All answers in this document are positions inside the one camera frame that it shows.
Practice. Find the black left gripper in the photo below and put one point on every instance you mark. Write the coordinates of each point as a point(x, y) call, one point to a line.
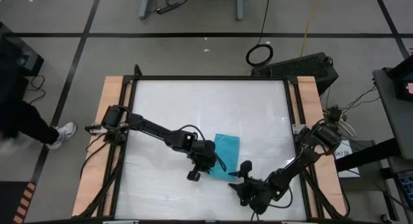
point(205, 154)

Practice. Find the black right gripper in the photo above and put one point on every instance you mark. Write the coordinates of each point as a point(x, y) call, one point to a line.
point(258, 195)

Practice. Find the teal microfibre towel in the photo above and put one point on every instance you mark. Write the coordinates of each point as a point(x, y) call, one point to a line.
point(230, 149)

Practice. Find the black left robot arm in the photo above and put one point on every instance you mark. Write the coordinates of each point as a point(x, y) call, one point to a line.
point(155, 130)

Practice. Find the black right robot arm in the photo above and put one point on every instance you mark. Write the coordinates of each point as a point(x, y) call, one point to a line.
point(300, 162)

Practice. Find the light wooden side board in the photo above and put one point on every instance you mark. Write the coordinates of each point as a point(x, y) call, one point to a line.
point(309, 95)
point(96, 172)

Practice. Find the white paper sheet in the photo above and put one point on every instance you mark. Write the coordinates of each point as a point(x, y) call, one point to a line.
point(346, 153)

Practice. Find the black stand beam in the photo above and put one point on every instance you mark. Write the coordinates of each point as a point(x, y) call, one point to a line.
point(364, 156)

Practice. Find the black computer case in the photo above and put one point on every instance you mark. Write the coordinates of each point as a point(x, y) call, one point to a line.
point(300, 67)

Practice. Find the person's shoe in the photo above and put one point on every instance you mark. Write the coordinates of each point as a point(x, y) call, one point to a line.
point(64, 133)

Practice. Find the grey side table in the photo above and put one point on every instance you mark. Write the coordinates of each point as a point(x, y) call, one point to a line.
point(397, 120)

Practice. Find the black power strip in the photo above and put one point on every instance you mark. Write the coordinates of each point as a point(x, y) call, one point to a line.
point(167, 8)

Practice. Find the grey desk leg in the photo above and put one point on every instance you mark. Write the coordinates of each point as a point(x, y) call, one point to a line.
point(240, 6)
point(146, 4)

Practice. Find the black device pink screen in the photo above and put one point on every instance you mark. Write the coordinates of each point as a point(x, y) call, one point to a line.
point(403, 82)

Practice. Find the black mat orange stripes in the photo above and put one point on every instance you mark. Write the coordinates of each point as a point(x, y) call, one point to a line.
point(16, 201)

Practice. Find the person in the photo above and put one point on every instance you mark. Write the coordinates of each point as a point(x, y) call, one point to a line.
point(19, 117)

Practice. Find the black box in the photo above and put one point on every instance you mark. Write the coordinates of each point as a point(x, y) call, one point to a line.
point(19, 53)

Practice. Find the silver metal bracket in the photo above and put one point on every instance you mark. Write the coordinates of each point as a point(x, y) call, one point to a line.
point(297, 128)

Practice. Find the black table frame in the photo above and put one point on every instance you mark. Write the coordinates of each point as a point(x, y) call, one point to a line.
point(209, 77)

